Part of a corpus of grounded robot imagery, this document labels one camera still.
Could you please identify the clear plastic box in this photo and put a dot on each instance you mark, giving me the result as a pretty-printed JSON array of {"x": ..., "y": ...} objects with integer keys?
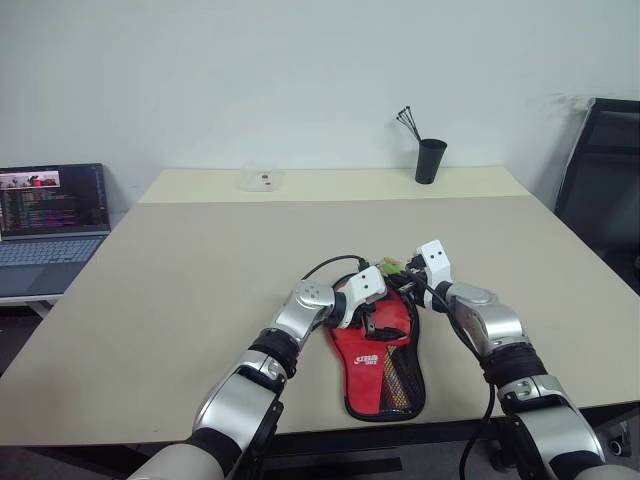
[{"x": 261, "y": 179}]

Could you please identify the grey open laptop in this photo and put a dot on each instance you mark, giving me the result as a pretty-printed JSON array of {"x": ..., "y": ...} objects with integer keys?
[{"x": 50, "y": 210}]

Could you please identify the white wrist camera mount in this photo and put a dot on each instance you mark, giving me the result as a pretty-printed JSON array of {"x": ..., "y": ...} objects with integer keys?
[
  {"x": 367, "y": 285},
  {"x": 435, "y": 260}
]

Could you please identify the black and red paddle case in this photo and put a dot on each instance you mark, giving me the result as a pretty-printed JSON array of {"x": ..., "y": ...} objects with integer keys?
[{"x": 365, "y": 380}]

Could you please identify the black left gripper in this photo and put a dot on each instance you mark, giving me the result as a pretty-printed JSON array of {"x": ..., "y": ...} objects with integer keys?
[{"x": 370, "y": 312}]

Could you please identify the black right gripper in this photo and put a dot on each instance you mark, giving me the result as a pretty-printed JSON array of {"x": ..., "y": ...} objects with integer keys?
[{"x": 416, "y": 265}]

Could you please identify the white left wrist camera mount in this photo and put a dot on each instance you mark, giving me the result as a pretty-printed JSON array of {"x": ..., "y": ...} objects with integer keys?
[{"x": 367, "y": 285}]

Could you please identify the black plastic cup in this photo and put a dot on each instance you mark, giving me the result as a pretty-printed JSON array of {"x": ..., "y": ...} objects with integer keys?
[{"x": 430, "y": 162}]

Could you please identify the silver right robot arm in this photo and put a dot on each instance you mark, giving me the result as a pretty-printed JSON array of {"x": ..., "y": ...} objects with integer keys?
[{"x": 495, "y": 325}]

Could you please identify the black office chair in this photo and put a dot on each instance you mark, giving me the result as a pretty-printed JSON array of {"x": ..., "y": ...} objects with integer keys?
[{"x": 600, "y": 190}]

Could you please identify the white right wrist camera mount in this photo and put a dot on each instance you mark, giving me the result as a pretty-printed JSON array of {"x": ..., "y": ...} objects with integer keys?
[{"x": 435, "y": 260}]

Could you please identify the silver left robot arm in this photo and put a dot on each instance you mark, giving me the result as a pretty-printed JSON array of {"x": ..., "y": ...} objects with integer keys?
[{"x": 240, "y": 400}]

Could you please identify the black table base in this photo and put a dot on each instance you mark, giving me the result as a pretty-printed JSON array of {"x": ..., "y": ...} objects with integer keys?
[{"x": 350, "y": 465}]

